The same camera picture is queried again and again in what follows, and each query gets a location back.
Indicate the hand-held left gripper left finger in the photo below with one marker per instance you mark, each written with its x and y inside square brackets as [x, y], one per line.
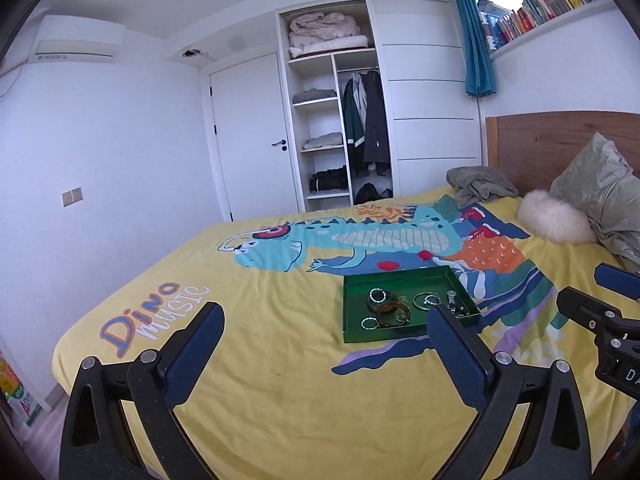
[195, 355]

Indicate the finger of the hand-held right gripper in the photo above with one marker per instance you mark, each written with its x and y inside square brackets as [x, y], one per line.
[585, 312]
[617, 277]

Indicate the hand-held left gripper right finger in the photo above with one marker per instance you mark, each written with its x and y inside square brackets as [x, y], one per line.
[457, 355]

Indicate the green metal tray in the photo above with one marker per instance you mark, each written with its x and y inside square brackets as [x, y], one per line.
[357, 310]

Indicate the thin silver bangle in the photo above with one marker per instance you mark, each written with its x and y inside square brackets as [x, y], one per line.
[415, 302]

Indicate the yellow dinosaur printed bedspread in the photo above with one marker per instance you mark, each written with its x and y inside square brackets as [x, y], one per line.
[275, 360]

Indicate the white fluffy cushion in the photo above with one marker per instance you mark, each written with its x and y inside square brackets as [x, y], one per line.
[555, 217]

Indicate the brown tortoiseshell bangle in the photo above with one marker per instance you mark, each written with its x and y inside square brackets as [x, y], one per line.
[380, 316]

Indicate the grey-green pillow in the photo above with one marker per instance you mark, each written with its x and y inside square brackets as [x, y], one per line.
[600, 185]

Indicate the wooden headboard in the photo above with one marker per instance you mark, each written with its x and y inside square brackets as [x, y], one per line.
[530, 145]

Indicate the grey crumpled cloth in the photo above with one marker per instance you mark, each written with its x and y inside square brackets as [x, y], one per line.
[480, 182]

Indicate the colourful printed carton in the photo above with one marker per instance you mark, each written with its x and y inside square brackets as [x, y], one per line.
[20, 395]

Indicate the black bag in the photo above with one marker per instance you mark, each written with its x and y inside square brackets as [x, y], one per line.
[370, 195]

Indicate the folded black clothes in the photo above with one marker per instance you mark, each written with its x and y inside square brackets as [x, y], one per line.
[327, 180]

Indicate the white door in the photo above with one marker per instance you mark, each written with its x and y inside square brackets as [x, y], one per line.
[250, 135]

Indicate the white wardrobe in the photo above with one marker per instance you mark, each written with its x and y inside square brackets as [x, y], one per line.
[430, 110]

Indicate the dark hanging coat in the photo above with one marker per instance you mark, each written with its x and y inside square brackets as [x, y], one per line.
[376, 120]

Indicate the folded cream clothes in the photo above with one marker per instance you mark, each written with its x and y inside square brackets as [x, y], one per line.
[325, 141]

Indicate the green hanging jacket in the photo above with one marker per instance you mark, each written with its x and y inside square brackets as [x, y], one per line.
[352, 125]

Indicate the teal curtain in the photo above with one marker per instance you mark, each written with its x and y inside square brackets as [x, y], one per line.
[477, 45]

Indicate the row of colourful books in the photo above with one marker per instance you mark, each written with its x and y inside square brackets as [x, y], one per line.
[540, 5]

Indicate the folded grey clothes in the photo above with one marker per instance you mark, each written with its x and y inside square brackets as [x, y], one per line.
[315, 96]

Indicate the white air conditioner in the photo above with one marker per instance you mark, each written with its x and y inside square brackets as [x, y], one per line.
[75, 40]

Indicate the pale pink folded bedding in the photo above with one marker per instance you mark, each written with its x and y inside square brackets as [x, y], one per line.
[325, 32]

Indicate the beige wall switch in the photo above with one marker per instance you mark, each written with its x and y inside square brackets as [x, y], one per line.
[71, 197]

